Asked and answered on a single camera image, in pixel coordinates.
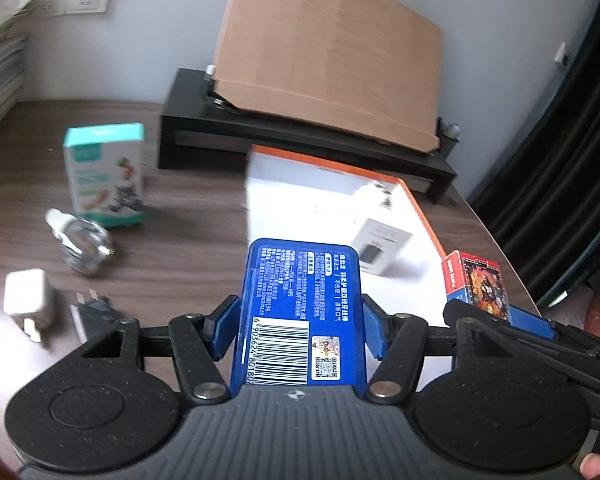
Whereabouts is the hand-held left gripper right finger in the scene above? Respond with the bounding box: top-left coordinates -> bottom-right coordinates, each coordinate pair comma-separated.
362,295 -> 512,404

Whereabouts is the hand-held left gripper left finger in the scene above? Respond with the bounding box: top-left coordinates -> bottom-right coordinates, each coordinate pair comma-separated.
82,296 -> 241,406

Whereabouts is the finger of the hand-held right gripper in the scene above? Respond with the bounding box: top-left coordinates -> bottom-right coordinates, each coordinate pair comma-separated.
516,340 -> 600,425
442,300 -> 600,357

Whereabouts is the red and blue card box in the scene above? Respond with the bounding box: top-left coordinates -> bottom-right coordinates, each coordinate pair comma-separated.
440,250 -> 514,324

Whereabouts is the blue rectangular box with barcode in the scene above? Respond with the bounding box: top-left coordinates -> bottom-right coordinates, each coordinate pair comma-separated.
228,238 -> 370,394

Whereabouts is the white box orange edge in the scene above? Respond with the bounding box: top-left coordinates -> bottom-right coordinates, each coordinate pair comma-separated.
243,144 -> 447,306

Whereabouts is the small white carton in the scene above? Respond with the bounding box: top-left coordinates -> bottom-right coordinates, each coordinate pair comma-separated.
351,216 -> 414,277

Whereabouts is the black plug adapter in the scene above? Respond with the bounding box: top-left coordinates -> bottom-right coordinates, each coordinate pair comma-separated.
70,289 -> 123,342

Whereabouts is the clear glass bottle white cap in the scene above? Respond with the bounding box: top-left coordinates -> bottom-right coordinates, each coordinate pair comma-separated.
45,208 -> 117,276

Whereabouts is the teal and white carton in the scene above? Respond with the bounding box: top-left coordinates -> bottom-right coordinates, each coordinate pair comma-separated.
62,122 -> 149,228

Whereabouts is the white charger adapter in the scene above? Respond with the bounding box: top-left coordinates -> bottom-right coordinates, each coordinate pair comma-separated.
3,269 -> 57,343

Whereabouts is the dark curtain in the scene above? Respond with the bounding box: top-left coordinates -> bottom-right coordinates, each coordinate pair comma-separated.
469,0 -> 600,308

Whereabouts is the black monitor stand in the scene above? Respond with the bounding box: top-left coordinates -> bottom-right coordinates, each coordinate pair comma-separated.
157,67 -> 458,206

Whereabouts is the brown cardboard box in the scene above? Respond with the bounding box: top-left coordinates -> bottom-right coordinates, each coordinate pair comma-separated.
211,0 -> 443,157

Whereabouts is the stack of books and papers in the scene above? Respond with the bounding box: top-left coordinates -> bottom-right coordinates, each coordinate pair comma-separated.
0,0 -> 51,163

